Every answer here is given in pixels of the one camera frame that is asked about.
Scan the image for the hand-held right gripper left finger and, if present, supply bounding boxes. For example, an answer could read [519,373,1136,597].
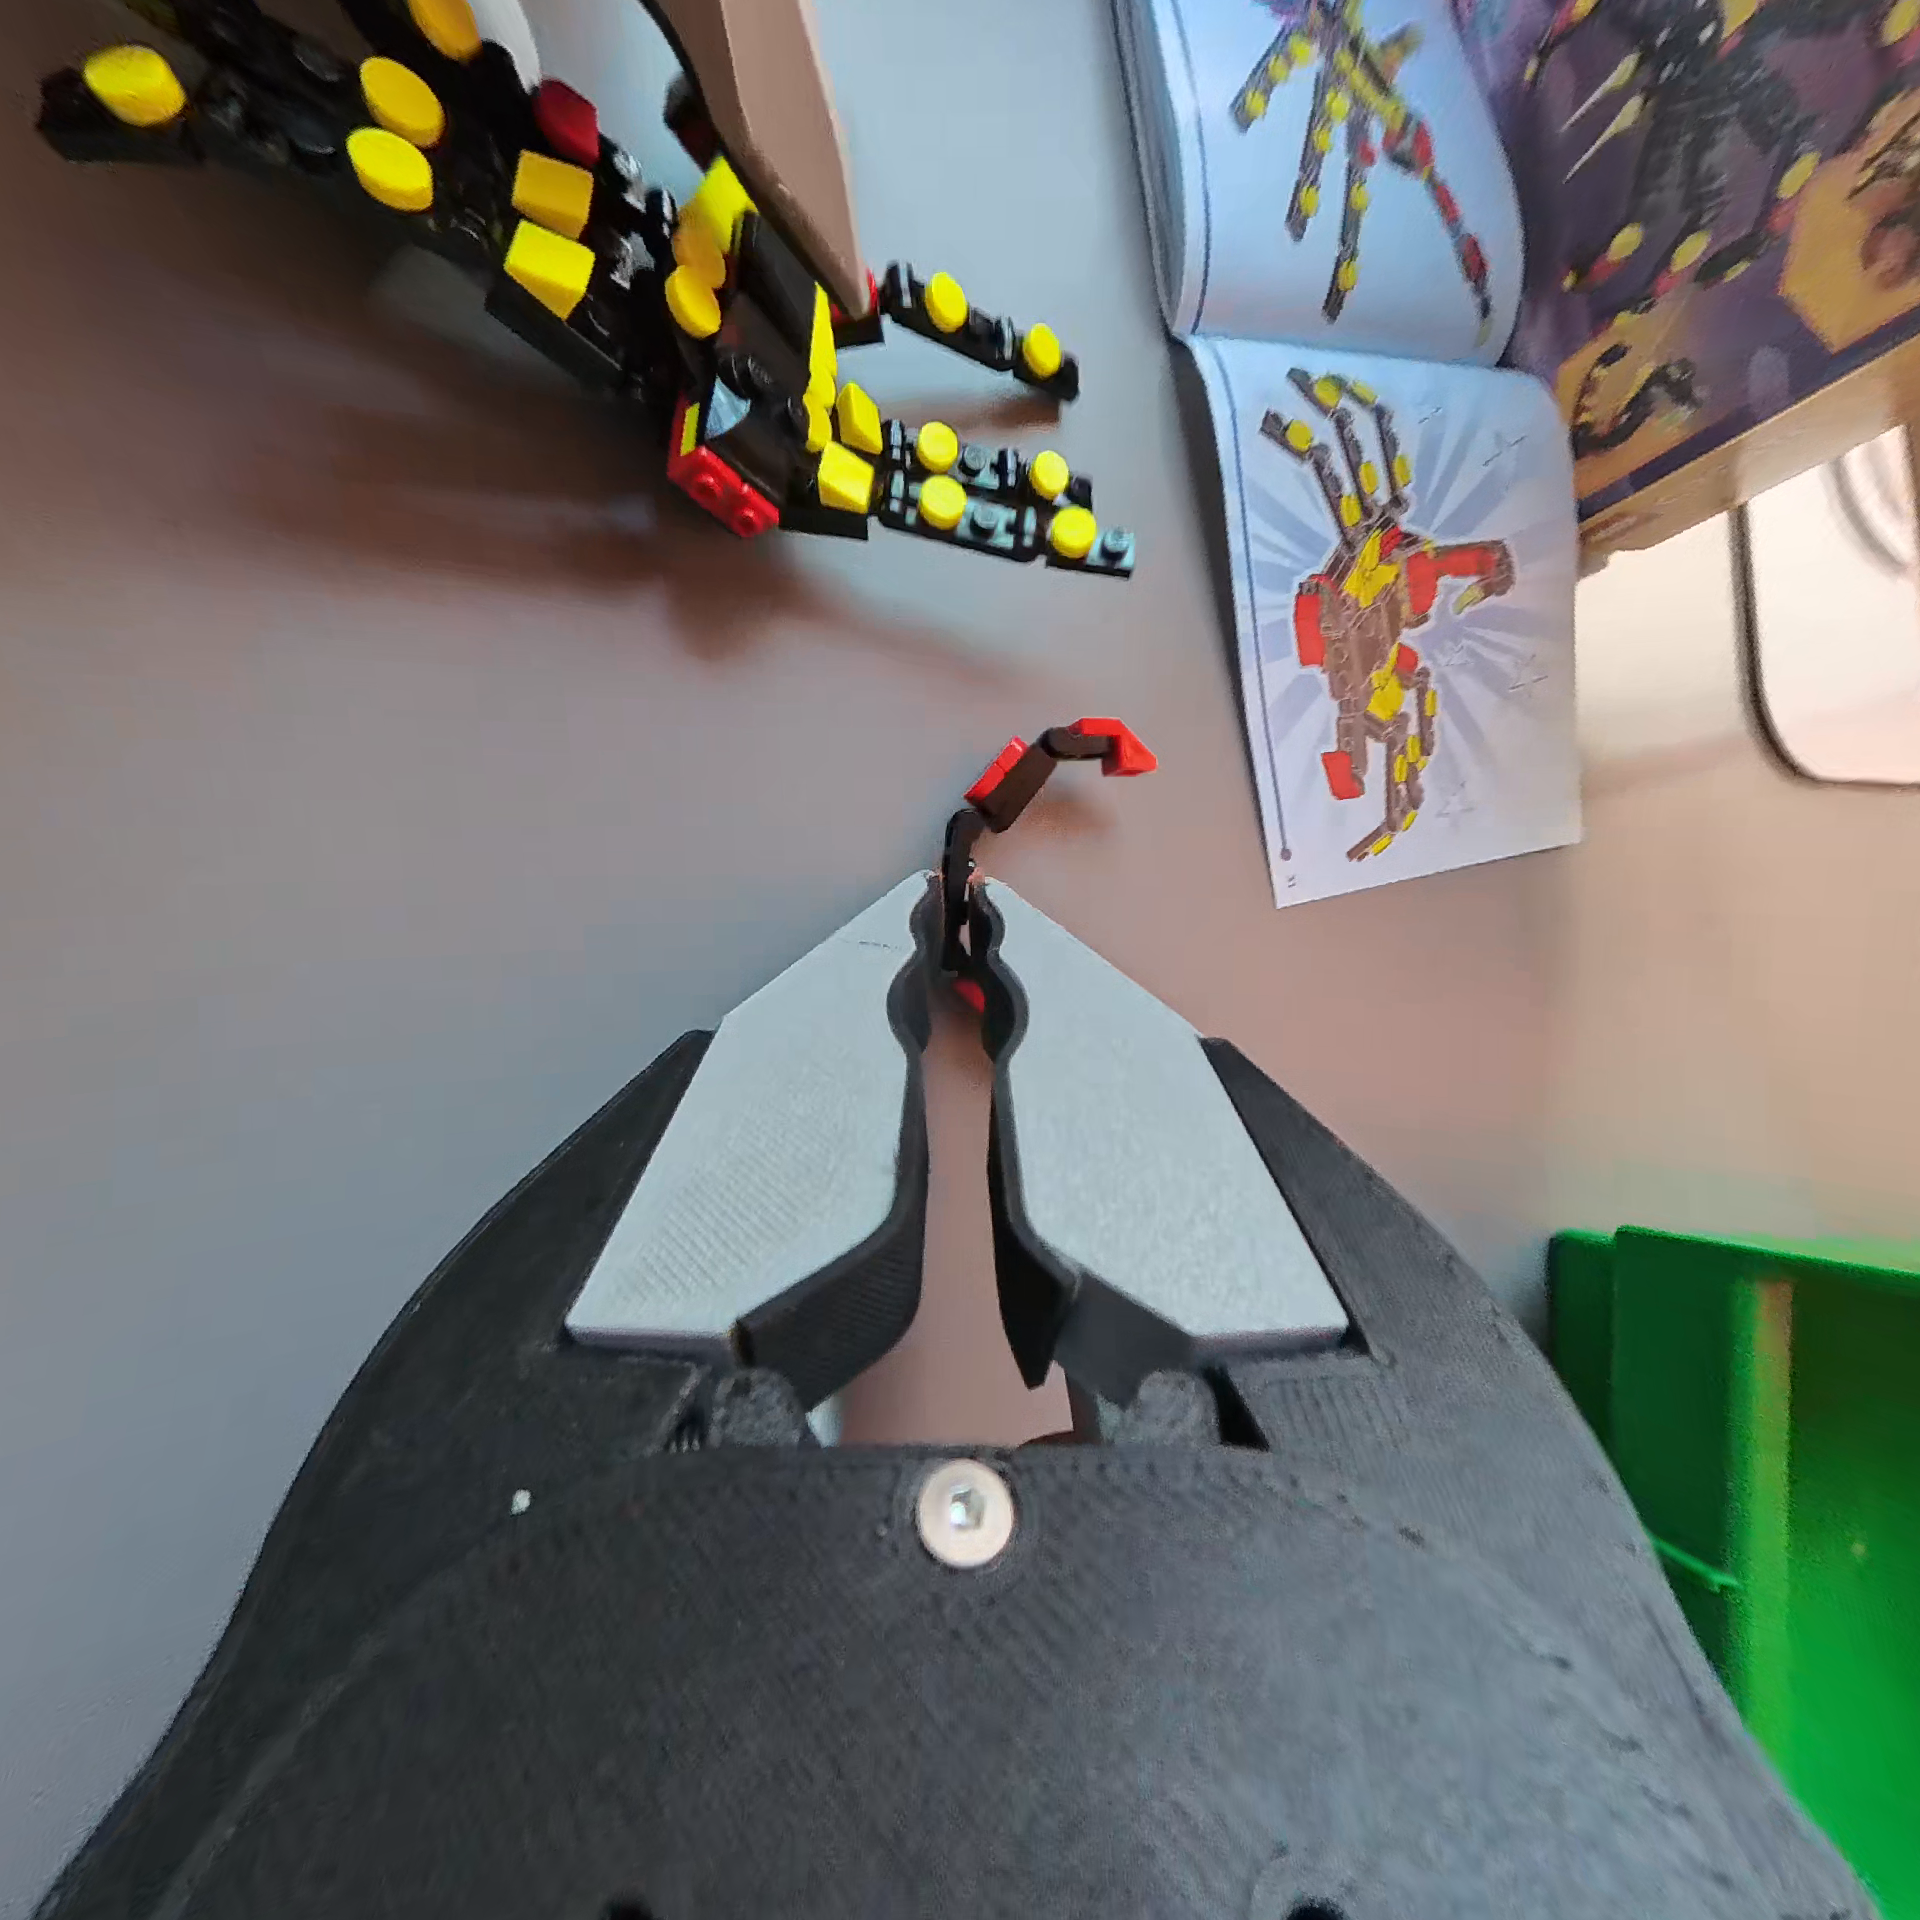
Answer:
[570,871,954,1414]

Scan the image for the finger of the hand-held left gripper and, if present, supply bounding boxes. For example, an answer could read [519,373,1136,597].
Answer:
[638,0,877,320]

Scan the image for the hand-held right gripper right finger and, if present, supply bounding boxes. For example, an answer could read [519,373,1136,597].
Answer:
[970,878,1354,1445]

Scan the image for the black and yellow lego spider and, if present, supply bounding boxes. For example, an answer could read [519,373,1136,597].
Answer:
[39,0,1141,585]

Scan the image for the red and black lego leg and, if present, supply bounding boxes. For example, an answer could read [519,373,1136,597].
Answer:
[932,717,1161,1022]

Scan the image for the lego instruction booklet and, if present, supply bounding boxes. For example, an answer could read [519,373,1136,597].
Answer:
[1113,0,1586,913]

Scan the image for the purple lego box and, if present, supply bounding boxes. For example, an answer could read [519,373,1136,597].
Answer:
[1455,0,1920,563]

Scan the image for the green plastic bin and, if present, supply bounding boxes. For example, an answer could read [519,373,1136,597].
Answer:
[1545,1226,1920,1920]

